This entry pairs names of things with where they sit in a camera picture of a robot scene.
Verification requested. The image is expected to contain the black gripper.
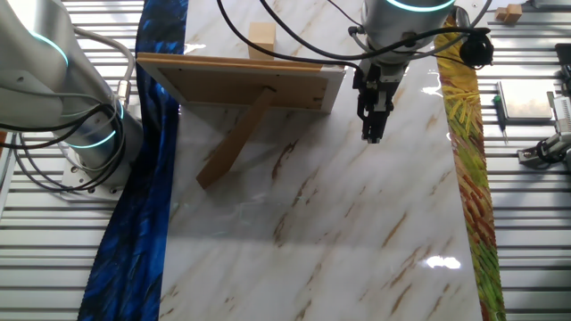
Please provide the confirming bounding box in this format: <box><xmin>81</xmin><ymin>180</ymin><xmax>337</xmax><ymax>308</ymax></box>
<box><xmin>352</xmin><ymin>61</ymin><xmax>409</xmax><ymax>144</ymax></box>

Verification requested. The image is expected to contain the black box device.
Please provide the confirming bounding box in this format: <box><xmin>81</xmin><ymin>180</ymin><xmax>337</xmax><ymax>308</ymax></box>
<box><xmin>555</xmin><ymin>42</ymin><xmax>571</xmax><ymax>97</ymax></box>

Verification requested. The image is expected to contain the light wooden cube block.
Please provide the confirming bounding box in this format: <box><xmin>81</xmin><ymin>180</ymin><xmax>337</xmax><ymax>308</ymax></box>
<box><xmin>247</xmin><ymin>21</ymin><xmax>277</xmax><ymax>62</ymax></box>

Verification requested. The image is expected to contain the black small camera cable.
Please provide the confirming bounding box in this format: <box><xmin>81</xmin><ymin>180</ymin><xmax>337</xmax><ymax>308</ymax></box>
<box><xmin>534</xmin><ymin>137</ymin><xmax>564</xmax><ymax>164</ymax></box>

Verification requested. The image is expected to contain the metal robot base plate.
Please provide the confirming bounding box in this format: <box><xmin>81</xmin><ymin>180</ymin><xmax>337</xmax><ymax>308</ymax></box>
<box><xmin>60</xmin><ymin>155</ymin><xmax>127</xmax><ymax>201</ymax></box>

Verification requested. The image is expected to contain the flat grey metal plate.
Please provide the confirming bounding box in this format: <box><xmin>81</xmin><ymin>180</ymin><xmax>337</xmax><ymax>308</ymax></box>
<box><xmin>496</xmin><ymin>78</ymin><xmax>555</xmax><ymax>122</ymax></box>

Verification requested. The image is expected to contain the green handled screwdriver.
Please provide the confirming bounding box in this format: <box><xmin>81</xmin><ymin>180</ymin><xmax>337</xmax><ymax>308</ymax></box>
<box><xmin>492</xmin><ymin>95</ymin><xmax>509</xmax><ymax>144</ymax></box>

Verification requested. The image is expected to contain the white marble pattern sheet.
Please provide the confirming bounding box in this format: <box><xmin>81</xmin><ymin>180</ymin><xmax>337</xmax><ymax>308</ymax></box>
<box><xmin>158</xmin><ymin>0</ymin><xmax>485</xmax><ymax>321</ymax></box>

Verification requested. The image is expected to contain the yellow green painted cloth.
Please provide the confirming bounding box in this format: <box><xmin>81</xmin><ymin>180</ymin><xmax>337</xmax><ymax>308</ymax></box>
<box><xmin>432</xmin><ymin>12</ymin><xmax>508</xmax><ymax>321</ymax></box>

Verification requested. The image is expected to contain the small wooden block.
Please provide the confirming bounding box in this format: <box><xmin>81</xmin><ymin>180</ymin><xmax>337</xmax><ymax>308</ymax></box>
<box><xmin>503</xmin><ymin>3</ymin><xmax>524</xmax><ymax>26</ymax></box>

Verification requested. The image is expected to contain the grey cable with metal plug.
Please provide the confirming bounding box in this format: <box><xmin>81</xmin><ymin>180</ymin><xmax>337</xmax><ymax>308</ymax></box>
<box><xmin>73</xmin><ymin>26</ymin><xmax>137</xmax><ymax>111</ymax></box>

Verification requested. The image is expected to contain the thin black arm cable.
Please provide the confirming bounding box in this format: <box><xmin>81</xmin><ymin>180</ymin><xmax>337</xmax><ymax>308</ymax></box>
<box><xmin>258</xmin><ymin>0</ymin><xmax>492</xmax><ymax>62</ymax></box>

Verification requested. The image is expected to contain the blue painted cloth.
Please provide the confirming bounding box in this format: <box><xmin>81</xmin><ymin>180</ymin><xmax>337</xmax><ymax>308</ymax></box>
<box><xmin>78</xmin><ymin>0</ymin><xmax>191</xmax><ymax>321</ymax></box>

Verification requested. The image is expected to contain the black looped cable bundle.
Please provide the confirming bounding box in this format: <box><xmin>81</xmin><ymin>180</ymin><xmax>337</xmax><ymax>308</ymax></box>
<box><xmin>0</xmin><ymin>103</ymin><xmax>128</xmax><ymax>193</ymax></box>

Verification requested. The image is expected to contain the wooden picture frame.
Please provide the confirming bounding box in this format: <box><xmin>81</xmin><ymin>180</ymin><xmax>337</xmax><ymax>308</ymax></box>
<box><xmin>136</xmin><ymin>52</ymin><xmax>347</xmax><ymax>191</ymax></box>

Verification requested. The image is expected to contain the black cable connector bundle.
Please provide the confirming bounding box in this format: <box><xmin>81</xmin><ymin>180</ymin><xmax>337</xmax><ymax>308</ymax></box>
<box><xmin>459</xmin><ymin>29</ymin><xmax>495</xmax><ymax>69</ymax></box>

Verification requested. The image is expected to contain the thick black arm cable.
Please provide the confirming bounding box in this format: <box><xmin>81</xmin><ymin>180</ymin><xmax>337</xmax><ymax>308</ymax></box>
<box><xmin>216</xmin><ymin>0</ymin><xmax>365</xmax><ymax>75</ymax></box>

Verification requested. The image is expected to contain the ribbed silver camera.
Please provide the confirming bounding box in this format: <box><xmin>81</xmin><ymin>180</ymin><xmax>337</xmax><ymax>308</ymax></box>
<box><xmin>547</xmin><ymin>91</ymin><xmax>571</xmax><ymax>135</ymax></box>

